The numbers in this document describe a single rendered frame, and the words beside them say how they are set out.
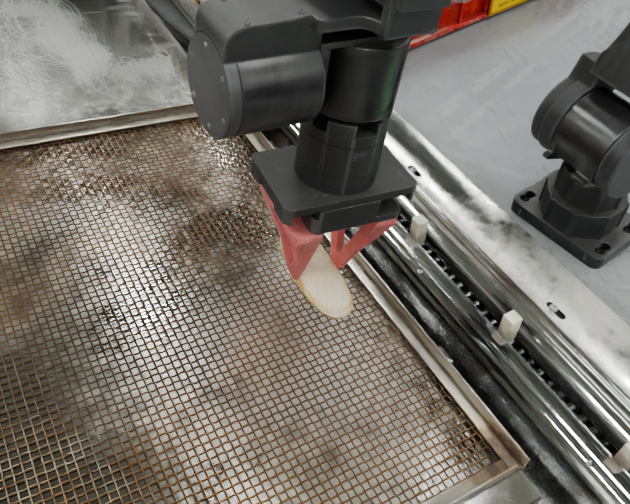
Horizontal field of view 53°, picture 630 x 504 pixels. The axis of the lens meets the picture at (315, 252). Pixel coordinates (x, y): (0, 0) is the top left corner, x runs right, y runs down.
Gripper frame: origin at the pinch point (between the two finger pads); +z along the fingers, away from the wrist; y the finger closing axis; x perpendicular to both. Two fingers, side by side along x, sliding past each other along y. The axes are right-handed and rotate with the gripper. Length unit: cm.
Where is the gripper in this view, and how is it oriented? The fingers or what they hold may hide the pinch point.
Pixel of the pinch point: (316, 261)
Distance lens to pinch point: 50.3
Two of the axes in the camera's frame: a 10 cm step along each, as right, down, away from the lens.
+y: -8.9, 2.1, -4.0
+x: 4.3, 6.7, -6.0
